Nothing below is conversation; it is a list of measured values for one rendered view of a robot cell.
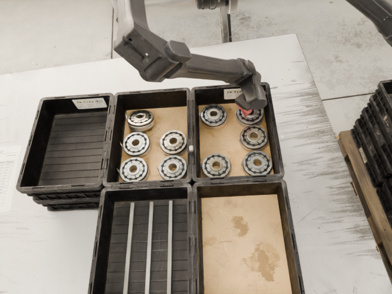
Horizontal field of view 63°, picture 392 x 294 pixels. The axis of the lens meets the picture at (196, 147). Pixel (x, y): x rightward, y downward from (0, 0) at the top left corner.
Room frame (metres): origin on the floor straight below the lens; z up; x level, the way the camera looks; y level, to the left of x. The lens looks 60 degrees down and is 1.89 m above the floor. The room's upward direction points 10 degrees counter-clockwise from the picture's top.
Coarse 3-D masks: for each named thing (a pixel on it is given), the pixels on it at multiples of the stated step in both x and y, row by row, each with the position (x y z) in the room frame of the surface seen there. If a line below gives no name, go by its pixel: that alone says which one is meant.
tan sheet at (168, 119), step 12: (156, 108) 0.82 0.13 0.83; (168, 108) 0.81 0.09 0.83; (180, 108) 0.80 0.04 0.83; (156, 120) 0.76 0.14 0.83; (168, 120) 0.76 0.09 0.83; (180, 120) 0.75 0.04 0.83; (132, 132) 0.73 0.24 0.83; (144, 132) 0.72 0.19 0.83; (156, 132) 0.71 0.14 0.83; (156, 144) 0.65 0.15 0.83; (156, 156) 0.60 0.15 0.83; (180, 156) 0.58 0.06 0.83; (156, 168) 0.55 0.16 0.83; (120, 180) 0.53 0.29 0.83
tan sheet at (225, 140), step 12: (228, 108) 0.76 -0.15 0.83; (228, 120) 0.71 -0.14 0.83; (264, 120) 0.68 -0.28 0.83; (204, 132) 0.67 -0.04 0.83; (216, 132) 0.66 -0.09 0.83; (228, 132) 0.65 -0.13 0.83; (240, 132) 0.64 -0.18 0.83; (204, 144) 0.62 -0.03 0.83; (216, 144) 0.61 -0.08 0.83; (228, 144) 0.60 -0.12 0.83; (204, 156) 0.57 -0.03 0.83; (228, 156) 0.55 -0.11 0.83; (240, 156) 0.54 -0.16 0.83; (216, 168) 0.51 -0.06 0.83; (240, 168) 0.49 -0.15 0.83
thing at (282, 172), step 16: (192, 96) 0.77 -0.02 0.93; (192, 112) 0.70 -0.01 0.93; (272, 112) 0.64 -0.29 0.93; (192, 128) 0.63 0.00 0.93; (272, 128) 0.58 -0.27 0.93; (192, 144) 0.57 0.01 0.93; (192, 160) 0.50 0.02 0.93; (192, 176) 0.45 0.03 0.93; (240, 176) 0.42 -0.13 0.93; (256, 176) 0.41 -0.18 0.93; (272, 176) 0.40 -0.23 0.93
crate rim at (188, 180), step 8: (176, 88) 0.83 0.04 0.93; (184, 88) 0.82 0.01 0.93; (112, 112) 0.76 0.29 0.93; (112, 120) 0.73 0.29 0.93; (112, 128) 0.69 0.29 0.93; (112, 136) 0.65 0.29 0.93; (104, 168) 0.53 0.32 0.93; (104, 176) 0.50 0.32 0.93; (104, 184) 0.47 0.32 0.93; (112, 184) 0.47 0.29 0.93; (120, 184) 0.46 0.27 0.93; (128, 184) 0.46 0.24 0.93; (136, 184) 0.45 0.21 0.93; (144, 184) 0.45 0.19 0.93; (152, 184) 0.44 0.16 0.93
